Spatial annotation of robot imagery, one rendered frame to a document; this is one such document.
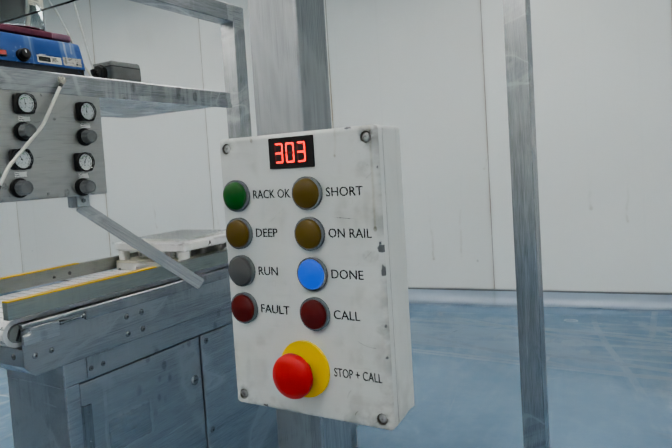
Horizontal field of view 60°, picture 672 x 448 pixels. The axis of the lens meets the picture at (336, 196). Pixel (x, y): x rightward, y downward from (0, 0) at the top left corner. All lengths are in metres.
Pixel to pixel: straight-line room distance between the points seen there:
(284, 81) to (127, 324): 0.84
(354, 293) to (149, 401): 1.03
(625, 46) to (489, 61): 0.86
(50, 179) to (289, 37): 0.67
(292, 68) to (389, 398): 0.33
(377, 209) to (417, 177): 3.94
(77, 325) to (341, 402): 0.80
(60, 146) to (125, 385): 0.55
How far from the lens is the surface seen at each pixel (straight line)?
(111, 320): 1.31
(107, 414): 1.41
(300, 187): 0.51
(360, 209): 0.49
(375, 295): 0.50
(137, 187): 5.67
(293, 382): 0.53
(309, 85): 0.61
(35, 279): 1.52
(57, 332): 1.23
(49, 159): 1.17
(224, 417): 1.69
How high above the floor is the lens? 1.07
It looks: 3 degrees down
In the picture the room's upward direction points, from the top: 4 degrees counter-clockwise
